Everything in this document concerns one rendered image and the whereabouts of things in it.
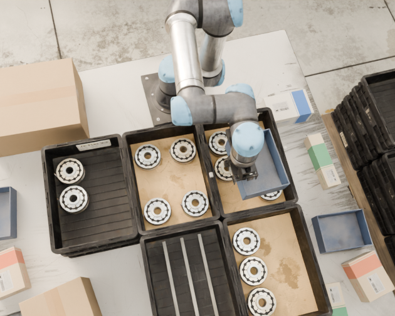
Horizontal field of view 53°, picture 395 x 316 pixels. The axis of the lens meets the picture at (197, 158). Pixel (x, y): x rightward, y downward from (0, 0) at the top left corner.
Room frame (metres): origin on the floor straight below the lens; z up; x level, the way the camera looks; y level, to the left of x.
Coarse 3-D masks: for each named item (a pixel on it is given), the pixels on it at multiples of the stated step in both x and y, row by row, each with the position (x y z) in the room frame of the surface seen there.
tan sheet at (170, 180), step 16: (144, 144) 0.53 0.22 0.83; (160, 144) 0.55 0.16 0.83; (144, 176) 0.40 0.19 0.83; (160, 176) 0.42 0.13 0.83; (176, 176) 0.43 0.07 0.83; (192, 176) 0.44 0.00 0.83; (144, 192) 0.34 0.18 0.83; (160, 192) 0.35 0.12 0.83; (176, 192) 0.36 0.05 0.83; (176, 208) 0.30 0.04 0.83; (208, 208) 0.33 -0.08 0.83; (144, 224) 0.22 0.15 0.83
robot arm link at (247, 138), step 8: (248, 120) 0.43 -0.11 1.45; (232, 128) 0.41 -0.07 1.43; (240, 128) 0.40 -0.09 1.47; (248, 128) 0.40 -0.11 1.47; (256, 128) 0.40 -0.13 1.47; (232, 136) 0.39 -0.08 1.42; (240, 136) 0.37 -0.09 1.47; (248, 136) 0.38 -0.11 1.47; (256, 136) 0.38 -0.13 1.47; (232, 144) 0.37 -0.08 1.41; (240, 144) 0.35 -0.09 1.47; (248, 144) 0.36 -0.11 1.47; (256, 144) 0.36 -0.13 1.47; (232, 152) 0.37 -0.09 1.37; (240, 152) 0.35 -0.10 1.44; (248, 152) 0.34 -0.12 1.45; (256, 152) 0.35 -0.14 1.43; (240, 160) 0.35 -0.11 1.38; (248, 160) 0.35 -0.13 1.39
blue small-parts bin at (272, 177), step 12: (264, 132) 0.56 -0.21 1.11; (228, 144) 0.49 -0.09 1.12; (264, 144) 0.53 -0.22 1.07; (264, 156) 0.49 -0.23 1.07; (276, 156) 0.48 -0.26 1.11; (264, 168) 0.45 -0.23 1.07; (276, 168) 0.45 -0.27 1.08; (252, 180) 0.40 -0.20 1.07; (264, 180) 0.41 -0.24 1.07; (276, 180) 0.41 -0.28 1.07; (288, 180) 0.40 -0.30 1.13; (240, 192) 0.35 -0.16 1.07; (252, 192) 0.35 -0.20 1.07; (264, 192) 0.35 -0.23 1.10
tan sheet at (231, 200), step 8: (224, 128) 0.67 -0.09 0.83; (264, 128) 0.71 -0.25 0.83; (208, 136) 0.62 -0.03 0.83; (216, 160) 0.53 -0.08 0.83; (224, 168) 0.50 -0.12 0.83; (224, 184) 0.43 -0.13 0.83; (232, 184) 0.44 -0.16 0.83; (224, 192) 0.40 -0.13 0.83; (232, 192) 0.41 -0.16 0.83; (224, 200) 0.37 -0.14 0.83; (232, 200) 0.38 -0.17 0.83; (240, 200) 0.38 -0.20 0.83; (248, 200) 0.39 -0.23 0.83; (256, 200) 0.39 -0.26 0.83; (280, 200) 0.41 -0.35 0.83; (224, 208) 0.34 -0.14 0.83; (232, 208) 0.34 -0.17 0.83; (240, 208) 0.35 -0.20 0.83; (248, 208) 0.36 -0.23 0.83
